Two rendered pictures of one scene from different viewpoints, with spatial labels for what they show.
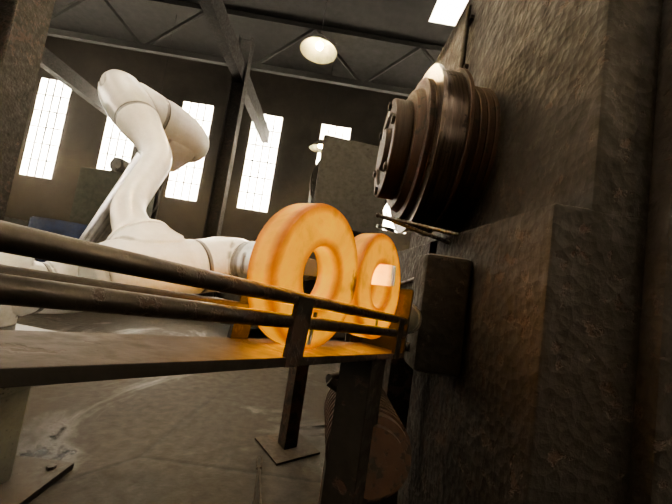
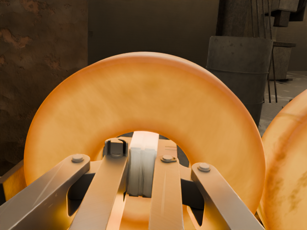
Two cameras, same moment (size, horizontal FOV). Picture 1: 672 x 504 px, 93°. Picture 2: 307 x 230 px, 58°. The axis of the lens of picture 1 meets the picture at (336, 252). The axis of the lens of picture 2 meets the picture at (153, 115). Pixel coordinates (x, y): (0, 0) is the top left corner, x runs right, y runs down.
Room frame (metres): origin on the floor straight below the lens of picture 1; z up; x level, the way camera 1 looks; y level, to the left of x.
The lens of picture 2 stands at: (0.56, 0.09, 0.80)
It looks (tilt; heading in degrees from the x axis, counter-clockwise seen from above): 15 degrees down; 239
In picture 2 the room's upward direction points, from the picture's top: 4 degrees clockwise
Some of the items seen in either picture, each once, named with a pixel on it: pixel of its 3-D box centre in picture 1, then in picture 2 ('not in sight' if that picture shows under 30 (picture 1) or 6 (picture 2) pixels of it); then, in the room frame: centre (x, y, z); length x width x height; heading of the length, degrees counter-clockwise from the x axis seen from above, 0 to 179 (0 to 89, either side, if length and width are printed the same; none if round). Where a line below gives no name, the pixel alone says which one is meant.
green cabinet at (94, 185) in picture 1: (110, 241); not in sight; (3.72, 2.62, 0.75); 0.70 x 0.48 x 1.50; 2
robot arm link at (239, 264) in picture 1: (260, 265); not in sight; (0.60, 0.14, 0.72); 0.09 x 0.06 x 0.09; 147
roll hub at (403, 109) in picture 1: (390, 150); not in sight; (0.91, -0.12, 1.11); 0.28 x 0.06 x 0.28; 2
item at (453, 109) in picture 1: (422, 156); not in sight; (0.92, -0.21, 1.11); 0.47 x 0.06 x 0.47; 2
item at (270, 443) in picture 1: (298, 357); not in sight; (1.40, 0.10, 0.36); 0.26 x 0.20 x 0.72; 37
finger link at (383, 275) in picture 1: (370, 273); (151, 148); (0.47, -0.06, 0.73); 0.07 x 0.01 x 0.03; 57
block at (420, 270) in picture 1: (438, 312); not in sight; (0.68, -0.23, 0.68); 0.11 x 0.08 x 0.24; 92
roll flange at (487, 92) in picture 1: (449, 160); not in sight; (0.92, -0.30, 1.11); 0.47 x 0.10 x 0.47; 2
